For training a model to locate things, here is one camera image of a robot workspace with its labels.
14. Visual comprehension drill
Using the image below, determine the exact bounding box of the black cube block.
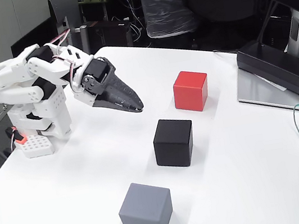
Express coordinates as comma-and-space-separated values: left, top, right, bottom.
149, 114, 199, 172

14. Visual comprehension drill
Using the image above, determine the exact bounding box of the grey cube block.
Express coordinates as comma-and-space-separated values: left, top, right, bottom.
114, 177, 176, 224

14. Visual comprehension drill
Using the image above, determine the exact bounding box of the red cube block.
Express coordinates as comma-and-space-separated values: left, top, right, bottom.
170, 67, 214, 116

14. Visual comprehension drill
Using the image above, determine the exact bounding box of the white perforated table clamp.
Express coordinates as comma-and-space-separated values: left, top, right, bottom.
18, 131, 57, 161

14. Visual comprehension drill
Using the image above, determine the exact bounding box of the plastic-wrapped black bin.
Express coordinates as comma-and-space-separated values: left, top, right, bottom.
136, 0, 200, 41

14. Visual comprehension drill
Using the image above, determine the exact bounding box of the black power adapter brick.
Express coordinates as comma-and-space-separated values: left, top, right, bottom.
234, 33, 299, 108

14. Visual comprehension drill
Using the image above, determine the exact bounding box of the red white black servo cable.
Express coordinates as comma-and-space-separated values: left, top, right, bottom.
41, 25, 100, 99

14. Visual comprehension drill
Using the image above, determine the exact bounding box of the silver metal post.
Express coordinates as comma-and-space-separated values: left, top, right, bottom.
75, 24, 93, 58

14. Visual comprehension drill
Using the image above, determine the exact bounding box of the orange cable connector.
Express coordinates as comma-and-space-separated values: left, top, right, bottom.
3, 125, 28, 147

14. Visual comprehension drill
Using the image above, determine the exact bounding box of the silver monitor base plate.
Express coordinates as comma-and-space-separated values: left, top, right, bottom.
233, 58, 299, 129

